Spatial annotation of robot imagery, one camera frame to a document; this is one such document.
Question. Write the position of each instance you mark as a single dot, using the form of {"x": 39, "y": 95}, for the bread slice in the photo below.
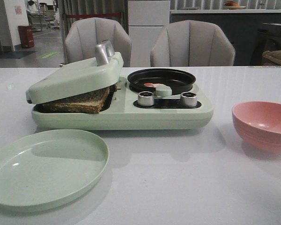
{"x": 90, "y": 102}
{"x": 113, "y": 88}

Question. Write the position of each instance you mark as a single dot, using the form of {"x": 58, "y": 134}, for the green breakfast maker lid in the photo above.
{"x": 76, "y": 78}

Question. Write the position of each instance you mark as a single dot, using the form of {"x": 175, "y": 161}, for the pink bowl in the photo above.
{"x": 259, "y": 124}

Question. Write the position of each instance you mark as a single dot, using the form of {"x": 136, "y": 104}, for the green breakfast maker base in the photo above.
{"x": 124, "y": 114}

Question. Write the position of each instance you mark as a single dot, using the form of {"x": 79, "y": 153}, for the left silver control knob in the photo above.
{"x": 145, "y": 98}

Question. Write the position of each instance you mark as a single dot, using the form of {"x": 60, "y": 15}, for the silver control knob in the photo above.
{"x": 188, "y": 99}
{"x": 145, "y": 98}

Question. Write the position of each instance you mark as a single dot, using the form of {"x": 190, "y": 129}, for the right silver control knob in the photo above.
{"x": 188, "y": 99}

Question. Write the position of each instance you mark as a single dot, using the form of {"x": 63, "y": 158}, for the black round frying pan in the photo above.
{"x": 179, "y": 81}

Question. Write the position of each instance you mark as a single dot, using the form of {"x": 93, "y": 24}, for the right beige chair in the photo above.
{"x": 192, "y": 43}

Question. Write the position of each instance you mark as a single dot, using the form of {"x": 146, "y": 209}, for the beige chair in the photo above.
{"x": 85, "y": 34}
{"x": 192, "y": 43}

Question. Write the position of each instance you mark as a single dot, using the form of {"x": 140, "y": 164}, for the left beige chair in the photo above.
{"x": 85, "y": 34}

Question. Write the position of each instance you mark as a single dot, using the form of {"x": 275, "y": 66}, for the white cabinet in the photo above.
{"x": 146, "y": 19}

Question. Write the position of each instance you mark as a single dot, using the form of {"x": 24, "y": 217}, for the red barrier belt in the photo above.
{"x": 95, "y": 15}

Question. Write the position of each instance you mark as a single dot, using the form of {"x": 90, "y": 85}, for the light green plate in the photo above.
{"x": 49, "y": 169}

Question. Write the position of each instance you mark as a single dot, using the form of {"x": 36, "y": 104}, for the dark sideboard counter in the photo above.
{"x": 241, "y": 26}

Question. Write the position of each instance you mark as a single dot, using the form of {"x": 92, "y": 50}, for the fruit plate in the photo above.
{"x": 230, "y": 4}

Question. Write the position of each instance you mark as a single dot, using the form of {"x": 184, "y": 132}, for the red trash bin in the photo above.
{"x": 26, "y": 36}

